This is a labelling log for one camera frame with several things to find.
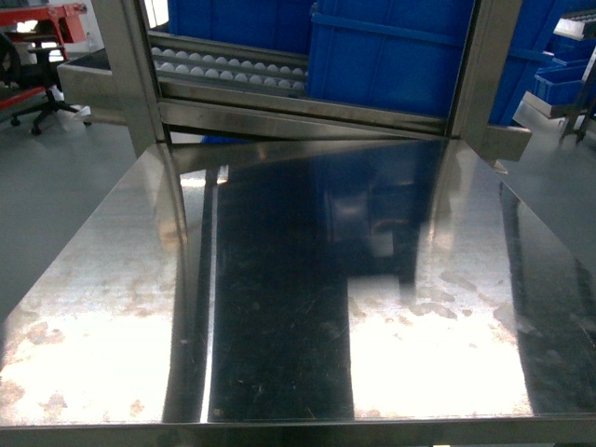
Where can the stainless steel roller rack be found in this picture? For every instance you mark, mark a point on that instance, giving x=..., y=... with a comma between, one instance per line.
x=129, y=91

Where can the large blue plastic crate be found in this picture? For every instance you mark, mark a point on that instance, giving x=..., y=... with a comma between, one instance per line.
x=402, y=56

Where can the blue crate behind left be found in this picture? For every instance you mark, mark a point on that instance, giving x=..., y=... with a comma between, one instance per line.
x=277, y=25

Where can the steel side rack right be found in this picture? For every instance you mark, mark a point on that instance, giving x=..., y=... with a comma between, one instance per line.
x=572, y=43

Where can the small blue bin right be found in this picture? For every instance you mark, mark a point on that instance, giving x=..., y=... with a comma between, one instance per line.
x=558, y=86

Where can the black office chair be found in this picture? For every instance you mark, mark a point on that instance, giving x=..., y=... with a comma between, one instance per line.
x=30, y=79

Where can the red metal table frame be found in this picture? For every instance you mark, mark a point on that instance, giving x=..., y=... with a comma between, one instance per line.
x=41, y=26

